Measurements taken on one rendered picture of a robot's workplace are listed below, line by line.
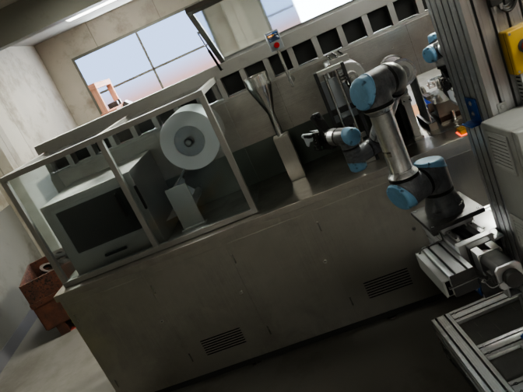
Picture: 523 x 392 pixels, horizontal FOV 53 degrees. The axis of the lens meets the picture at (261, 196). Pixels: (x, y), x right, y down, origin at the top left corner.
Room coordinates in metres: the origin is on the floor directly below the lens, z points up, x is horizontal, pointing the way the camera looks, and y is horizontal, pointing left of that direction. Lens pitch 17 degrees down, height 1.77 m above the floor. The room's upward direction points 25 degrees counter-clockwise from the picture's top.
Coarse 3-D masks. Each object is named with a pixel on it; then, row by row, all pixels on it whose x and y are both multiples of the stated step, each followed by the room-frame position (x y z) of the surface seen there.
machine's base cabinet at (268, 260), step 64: (384, 192) 2.49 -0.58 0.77; (192, 256) 2.68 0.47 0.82; (256, 256) 2.62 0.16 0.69; (320, 256) 2.57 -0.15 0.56; (384, 256) 2.51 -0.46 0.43; (128, 320) 2.76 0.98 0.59; (192, 320) 2.70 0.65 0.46; (256, 320) 2.65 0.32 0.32; (320, 320) 2.59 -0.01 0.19; (128, 384) 2.80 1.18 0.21
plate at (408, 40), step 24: (408, 24) 3.00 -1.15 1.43; (432, 24) 2.98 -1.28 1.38; (360, 48) 3.05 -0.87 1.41; (384, 48) 3.03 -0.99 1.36; (408, 48) 3.00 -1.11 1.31; (312, 72) 3.10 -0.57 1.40; (240, 96) 3.17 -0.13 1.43; (288, 96) 3.13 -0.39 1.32; (312, 96) 3.11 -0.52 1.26; (240, 120) 3.18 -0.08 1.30; (264, 120) 3.16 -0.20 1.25; (288, 120) 3.14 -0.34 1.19
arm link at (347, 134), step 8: (336, 128) 2.16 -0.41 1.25; (344, 128) 2.10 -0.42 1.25; (352, 128) 2.07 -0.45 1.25; (336, 136) 2.12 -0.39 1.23; (344, 136) 2.07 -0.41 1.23; (352, 136) 2.06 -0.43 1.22; (360, 136) 2.08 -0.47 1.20; (336, 144) 2.14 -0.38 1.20; (344, 144) 2.09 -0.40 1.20; (352, 144) 2.06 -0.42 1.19
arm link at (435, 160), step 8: (416, 160) 1.96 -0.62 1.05; (424, 160) 1.93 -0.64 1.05; (432, 160) 1.89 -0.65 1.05; (440, 160) 1.88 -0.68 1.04; (424, 168) 1.88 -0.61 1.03; (432, 168) 1.87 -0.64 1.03; (440, 168) 1.87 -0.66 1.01; (432, 176) 1.86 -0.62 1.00; (440, 176) 1.86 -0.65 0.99; (448, 176) 1.88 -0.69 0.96; (432, 184) 1.84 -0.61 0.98; (440, 184) 1.87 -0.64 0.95; (448, 184) 1.87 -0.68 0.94; (432, 192) 1.86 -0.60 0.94; (440, 192) 1.87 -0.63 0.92
